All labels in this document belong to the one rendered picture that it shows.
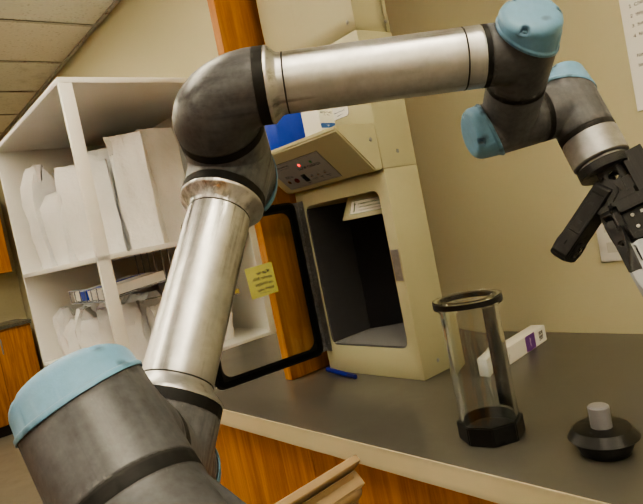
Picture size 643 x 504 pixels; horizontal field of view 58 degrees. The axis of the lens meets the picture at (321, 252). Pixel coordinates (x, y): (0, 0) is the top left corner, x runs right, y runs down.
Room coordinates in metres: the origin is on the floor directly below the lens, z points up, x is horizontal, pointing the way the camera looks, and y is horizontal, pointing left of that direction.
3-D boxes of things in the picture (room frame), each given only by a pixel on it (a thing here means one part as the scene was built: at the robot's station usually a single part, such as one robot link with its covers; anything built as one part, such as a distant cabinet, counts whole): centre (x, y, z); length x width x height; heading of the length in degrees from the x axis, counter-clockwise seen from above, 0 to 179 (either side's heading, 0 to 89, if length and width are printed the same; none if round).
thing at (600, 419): (0.77, -0.33, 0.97); 0.09 x 0.09 x 0.07
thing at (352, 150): (1.33, -0.02, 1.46); 0.32 x 0.11 x 0.10; 39
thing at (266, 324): (1.39, 0.17, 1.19); 0.30 x 0.01 x 0.40; 124
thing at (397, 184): (1.45, -0.16, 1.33); 0.32 x 0.25 x 0.77; 39
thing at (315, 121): (1.29, -0.05, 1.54); 0.05 x 0.05 x 0.06; 48
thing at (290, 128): (1.40, 0.04, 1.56); 0.10 x 0.10 x 0.09; 39
